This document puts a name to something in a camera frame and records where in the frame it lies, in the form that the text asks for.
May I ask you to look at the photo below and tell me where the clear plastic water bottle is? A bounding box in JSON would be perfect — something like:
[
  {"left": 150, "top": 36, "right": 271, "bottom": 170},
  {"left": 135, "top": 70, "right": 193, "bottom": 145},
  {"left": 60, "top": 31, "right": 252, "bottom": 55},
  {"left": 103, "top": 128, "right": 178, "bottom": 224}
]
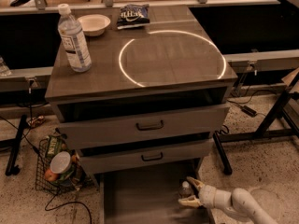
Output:
[{"left": 178, "top": 181, "right": 192, "bottom": 198}]

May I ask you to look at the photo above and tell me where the grey drawer cabinet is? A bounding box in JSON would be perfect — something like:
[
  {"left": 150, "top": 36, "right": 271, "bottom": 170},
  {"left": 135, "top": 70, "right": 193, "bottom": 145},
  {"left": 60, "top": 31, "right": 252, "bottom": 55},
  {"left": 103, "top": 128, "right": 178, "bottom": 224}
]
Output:
[{"left": 46, "top": 6, "right": 236, "bottom": 224}]

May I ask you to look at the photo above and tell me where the white paper bowl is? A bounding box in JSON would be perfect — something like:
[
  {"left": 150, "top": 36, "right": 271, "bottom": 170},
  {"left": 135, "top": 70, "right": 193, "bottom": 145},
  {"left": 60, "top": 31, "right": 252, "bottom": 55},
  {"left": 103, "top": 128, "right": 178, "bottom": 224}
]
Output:
[{"left": 78, "top": 14, "right": 111, "bottom": 36}]

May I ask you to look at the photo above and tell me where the black floor cable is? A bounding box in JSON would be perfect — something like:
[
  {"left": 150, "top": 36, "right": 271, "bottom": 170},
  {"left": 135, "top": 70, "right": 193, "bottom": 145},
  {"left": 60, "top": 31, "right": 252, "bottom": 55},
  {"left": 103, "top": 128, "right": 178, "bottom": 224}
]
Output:
[{"left": 44, "top": 189, "right": 93, "bottom": 224}]

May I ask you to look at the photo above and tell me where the red apple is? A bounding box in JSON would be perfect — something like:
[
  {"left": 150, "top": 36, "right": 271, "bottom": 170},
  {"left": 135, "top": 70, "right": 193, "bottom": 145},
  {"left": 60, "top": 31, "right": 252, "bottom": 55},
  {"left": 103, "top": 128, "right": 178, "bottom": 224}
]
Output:
[{"left": 44, "top": 169, "right": 59, "bottom": 182}]

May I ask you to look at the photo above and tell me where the black wire basket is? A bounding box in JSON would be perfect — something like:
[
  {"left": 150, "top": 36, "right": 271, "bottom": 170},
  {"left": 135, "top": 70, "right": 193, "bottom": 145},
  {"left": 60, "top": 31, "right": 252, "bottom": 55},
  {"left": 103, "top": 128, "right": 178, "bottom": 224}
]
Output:
[{"left": 36, "top": 138, "right": 91, "bottom": 194}]

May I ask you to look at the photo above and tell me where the green snack bag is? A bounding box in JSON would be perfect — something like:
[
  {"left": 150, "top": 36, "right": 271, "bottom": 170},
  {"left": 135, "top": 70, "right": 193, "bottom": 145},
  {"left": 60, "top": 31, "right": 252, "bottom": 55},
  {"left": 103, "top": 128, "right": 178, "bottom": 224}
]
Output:
[{"left": 45, "top": 135, "right": 67, "bottom": 158}]

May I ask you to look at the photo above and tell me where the black power adapter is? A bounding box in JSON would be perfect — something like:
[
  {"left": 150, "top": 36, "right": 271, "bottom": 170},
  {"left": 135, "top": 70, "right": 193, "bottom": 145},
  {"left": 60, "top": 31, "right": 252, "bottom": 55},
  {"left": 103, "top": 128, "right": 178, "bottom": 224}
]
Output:
[{"left": 241, "top": 105, "right": 257, "bottom": 117}]

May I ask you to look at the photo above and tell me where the large white-capped water bottle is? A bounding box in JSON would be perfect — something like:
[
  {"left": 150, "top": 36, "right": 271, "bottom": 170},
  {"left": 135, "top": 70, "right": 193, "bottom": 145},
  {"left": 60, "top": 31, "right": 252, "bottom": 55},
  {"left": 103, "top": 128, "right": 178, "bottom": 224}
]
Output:
[{"left": 58, "top": 4, "right": 92, "bottom": 72}]

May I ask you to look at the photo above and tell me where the bottom grey drawer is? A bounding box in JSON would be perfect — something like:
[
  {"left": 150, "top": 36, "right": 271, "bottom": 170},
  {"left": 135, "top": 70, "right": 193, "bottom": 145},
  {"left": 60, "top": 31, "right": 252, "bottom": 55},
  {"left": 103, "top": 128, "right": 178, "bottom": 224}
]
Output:
[{"left": 101, "top": 159, "right": 210, "bottom": 224}]

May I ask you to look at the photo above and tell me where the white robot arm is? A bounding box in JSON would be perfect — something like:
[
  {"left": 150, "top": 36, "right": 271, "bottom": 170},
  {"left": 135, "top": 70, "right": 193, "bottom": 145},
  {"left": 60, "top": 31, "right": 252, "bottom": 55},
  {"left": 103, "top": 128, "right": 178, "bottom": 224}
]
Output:
[{"left": 178, "top": 176, "right": 278, "bottom": 224}]

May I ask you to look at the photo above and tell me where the black table leg left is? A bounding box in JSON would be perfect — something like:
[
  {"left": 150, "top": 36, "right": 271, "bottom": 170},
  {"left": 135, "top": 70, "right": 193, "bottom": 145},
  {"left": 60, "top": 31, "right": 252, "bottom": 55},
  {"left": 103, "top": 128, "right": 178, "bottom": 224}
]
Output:
[{"left": 6, "top": 115, "right": 27, "bottom": 176}]

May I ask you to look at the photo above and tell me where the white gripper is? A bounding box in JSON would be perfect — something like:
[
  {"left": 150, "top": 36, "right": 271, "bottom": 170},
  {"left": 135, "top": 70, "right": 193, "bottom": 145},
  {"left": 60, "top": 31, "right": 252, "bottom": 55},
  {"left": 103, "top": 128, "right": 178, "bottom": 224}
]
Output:
[{"left": 178, "top": 176, "right": 217, "bottom": 208}]

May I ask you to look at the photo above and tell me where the white-lidded can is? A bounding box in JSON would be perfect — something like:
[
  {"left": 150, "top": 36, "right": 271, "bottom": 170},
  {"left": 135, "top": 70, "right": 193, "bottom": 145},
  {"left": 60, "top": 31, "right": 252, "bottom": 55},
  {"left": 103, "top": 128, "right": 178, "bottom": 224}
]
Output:
[{"left": 50, "top": 151, "right": 73, "bottom": 180}]

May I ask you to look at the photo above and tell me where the blue chip bag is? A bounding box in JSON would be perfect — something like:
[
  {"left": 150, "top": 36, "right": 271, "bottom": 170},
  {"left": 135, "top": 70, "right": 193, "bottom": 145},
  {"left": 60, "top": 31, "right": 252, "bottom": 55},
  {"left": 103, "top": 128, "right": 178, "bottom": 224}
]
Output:
[{"left": 117, "top": 4, "right": 150, "bottom": 30}]

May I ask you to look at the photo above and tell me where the middle grey drawer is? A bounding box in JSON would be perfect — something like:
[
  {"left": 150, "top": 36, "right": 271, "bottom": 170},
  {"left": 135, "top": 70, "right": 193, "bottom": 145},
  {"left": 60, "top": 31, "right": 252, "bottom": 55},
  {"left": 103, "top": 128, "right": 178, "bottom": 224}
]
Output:
[{"left": 79, "top": 139, "right": 213, "bottom": 175}]

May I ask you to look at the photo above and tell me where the grey drawer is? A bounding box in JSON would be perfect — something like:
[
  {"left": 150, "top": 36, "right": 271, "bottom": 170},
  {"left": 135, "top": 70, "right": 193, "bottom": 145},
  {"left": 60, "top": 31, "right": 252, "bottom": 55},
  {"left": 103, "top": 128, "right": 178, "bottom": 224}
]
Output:
[
  {"left": 59, "top": 104, "right": 229, "bottom": 149},
  {"left": 101, "top": 159, "right": 210, "bottom": 224},
  {"left": 79, "top": 139, "right": 213, "bottom": 175}
]

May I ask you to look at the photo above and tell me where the top grey drawer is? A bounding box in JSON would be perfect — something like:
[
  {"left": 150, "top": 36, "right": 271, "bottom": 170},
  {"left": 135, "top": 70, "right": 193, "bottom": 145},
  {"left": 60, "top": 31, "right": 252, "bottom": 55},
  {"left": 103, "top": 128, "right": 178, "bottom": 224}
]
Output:
[{"left": 59, "top": 104, "right": 229, "bottom": 149}]

